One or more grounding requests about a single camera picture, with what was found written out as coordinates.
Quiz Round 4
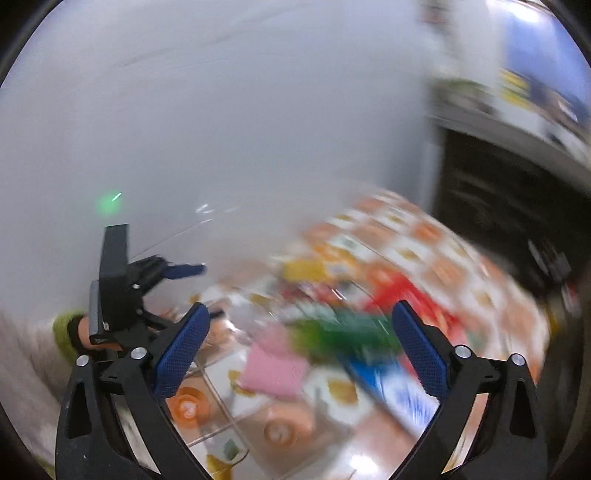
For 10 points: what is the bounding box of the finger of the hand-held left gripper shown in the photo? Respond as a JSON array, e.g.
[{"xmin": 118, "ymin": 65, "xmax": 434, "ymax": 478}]
[
  {"xmin": 154, "ymin": 261, "xmax": 207, "ymax": 281},
  {"xmin": 144, "ymin": 308, "xmax": 222, "ymax": 330}
]

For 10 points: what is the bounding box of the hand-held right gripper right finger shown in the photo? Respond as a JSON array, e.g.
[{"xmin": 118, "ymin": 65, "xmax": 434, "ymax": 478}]
[{"xmin": 392, "ymin": 300, "xmax": 548, "ymax": 480}]

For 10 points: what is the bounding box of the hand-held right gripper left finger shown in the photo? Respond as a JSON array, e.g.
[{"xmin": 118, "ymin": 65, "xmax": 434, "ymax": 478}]
[{"xmin": 55, "ymin": 302, "xmax": 212, "ymax": 480}]

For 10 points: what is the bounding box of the blue and white box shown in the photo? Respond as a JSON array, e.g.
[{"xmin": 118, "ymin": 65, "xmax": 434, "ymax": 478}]
[{"xmin": 351, "ymin": 360, "xmax": 439, "ymax": 435}]

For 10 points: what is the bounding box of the red snack bag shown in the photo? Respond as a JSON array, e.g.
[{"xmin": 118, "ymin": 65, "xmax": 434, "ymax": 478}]
[{"xmin": 365, "ymin": 272, "xmax": 458, "ymax": 333}]

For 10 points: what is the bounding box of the green label plastic bottle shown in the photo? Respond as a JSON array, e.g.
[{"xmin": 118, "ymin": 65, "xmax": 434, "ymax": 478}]
[{"xmin": 295, "ymin": 309, "xmax": 398, "ymax": 365}]

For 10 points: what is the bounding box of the person's left forearm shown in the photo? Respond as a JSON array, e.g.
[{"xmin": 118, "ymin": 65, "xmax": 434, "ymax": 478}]
[{"xmin": 0, "ymin": 310, "xmax": 90, "ymax": 467}]

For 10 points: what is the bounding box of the person's left hand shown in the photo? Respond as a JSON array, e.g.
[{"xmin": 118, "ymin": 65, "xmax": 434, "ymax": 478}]
[{"xmin": 68, "ymin": 315, "xmax": 118, "ymax": 354}]

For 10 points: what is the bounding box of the pink packet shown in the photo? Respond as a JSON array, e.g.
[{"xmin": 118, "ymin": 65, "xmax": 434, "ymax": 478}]
[{"xmin": 239, "ymin": 330, "xmax": 311, "ymax": 398}]

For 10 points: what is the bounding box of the leaf print tablecloth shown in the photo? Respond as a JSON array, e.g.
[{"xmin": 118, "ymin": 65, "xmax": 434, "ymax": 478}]
[{"xmin": 166, "ymin": 189, "xmax": 552, "ymax": 480}]

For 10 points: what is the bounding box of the concrete kitchen counter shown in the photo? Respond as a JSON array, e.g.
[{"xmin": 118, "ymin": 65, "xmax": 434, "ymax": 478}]
[{"xmin": 427, "ymin": 78, "xmax": 591, "ymax": 195}]

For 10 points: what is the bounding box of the yellow detergent jug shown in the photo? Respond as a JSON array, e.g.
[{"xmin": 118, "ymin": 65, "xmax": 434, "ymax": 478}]
[{"xmin": 500, "ymin": 69, "xmax": 532, "ymax": 109}]

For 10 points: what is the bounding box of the window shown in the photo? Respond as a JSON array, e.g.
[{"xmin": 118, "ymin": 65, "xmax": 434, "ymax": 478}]
[{"xmin": 496, "ymin": 0, "xmax": 591, "ymax": 134}]

